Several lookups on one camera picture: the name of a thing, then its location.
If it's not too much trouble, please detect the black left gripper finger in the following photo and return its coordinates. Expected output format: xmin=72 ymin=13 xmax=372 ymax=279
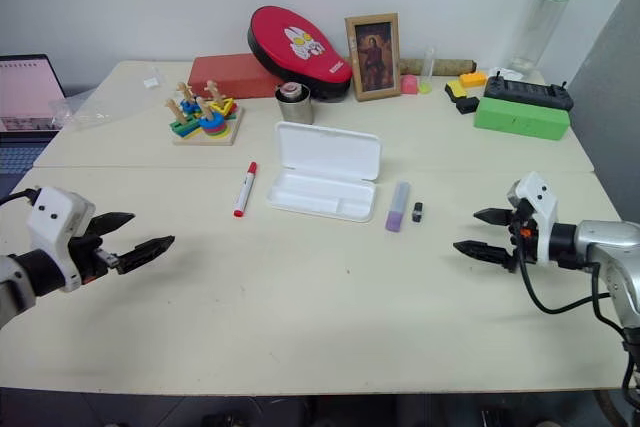
xmin=87 ymin=212 xmax=137 ymax=238
xmin=115 ymin=235 xmax=176 ymax=276

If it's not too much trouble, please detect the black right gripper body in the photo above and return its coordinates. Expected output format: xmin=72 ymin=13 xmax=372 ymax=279
xmin=504 ymin=196 xmax=539 ymax=274

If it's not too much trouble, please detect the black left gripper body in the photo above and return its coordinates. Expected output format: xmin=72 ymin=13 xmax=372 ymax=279
xmin=67 ymin=233 xmax=122 ymax=285

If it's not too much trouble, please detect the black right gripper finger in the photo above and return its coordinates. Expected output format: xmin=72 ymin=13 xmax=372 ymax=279
xmin=472 ymin=207 xmax=515 ymax=228
xmin=452 ymin=240 xmax=514 ymax=272

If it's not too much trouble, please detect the white open pencil case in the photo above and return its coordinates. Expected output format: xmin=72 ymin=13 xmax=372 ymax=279
xmin=266 ymin=120 xmax=383 ymax=224

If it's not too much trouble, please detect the green foam block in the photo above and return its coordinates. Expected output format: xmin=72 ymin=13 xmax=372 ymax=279
xmin=472 ymin=96 xmax=572 ymax=142

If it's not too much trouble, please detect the red whiteboard marker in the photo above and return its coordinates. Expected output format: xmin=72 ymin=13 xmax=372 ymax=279
xmin=232 ymin=161 xmax=259 ymax=219

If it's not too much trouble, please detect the clear plastic bag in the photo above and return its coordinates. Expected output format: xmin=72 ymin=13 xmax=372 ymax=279
xmin=48 ymin=64 xmax=167 ymax=134

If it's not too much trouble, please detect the black remote controller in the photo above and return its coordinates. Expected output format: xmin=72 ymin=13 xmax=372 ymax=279
xmin=482 ymin=75 xmax=575 ymax=112

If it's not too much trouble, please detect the orange toy brick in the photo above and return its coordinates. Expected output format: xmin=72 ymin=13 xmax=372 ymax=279
xmin=459 ymin=70 xmax=488 ymax=89

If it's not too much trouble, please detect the wooden shape stacking toy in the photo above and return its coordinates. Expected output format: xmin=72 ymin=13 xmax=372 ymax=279
xmin=165 ymin=79 xmax=245 ymax=147

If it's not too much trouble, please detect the laptop computer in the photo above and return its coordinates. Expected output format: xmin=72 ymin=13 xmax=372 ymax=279
xmin=0 ymin=53 xmax=67 ymax=189

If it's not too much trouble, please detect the brown cork roll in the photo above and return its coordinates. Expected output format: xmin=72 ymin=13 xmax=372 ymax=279
xmin=397 ymin=57 xmax=478 ymax=76

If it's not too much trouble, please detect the clear tube with green base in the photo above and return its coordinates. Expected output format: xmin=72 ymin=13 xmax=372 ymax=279
xmin=418 ymin=46 xmax=437 ymax=95

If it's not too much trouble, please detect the red brick block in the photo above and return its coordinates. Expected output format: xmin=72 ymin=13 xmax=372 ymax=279
xmin=188 ymin=52 xmax=282 ymax=100

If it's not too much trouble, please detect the clear bottle with green cap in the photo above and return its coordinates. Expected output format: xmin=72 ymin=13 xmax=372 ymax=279
xmin=508 ymin=0 xmax=581 ymax=74

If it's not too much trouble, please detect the steel cup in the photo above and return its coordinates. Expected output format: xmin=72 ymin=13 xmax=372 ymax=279
xmin=274 ymin=82 xmax=314 ymax=125

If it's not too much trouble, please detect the red boxing pad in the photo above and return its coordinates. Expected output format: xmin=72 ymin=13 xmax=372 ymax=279
xmin=246 ymin=5 xmax=354 ymax=103

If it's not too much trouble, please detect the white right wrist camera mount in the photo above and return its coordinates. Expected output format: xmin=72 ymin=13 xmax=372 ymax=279
xmin=506 ymin=171 xmax=559 ymax=265

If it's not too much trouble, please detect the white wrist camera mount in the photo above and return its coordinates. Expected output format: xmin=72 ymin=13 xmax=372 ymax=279
xmin=25 ymin=186 xmax=97 ymax=293
xmin=506 ymin=171 xmax=559 ymax=265

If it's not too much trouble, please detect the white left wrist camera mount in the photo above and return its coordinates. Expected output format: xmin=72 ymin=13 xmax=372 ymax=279
xmin=25 ymin=186 xmax=97 ymax=293

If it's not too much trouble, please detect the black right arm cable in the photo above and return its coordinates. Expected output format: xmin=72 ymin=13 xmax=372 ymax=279
xmin=517 ymin=231 xmax=640 ymax=393

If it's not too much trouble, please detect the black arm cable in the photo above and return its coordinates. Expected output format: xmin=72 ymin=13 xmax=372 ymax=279
xmin=0 ymin=188 xmax=41 ymax=207
xmin=517 ymin=231 xmax=640 ymax=393

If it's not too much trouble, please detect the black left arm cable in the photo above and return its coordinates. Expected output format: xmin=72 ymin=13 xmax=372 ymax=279
xmin=0 ymin=188 xmax=41 ymax=207

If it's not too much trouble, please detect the wooden picture frame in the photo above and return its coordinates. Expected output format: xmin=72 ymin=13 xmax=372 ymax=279
xmin=344 ymin=12 xmax=403 ymax=102

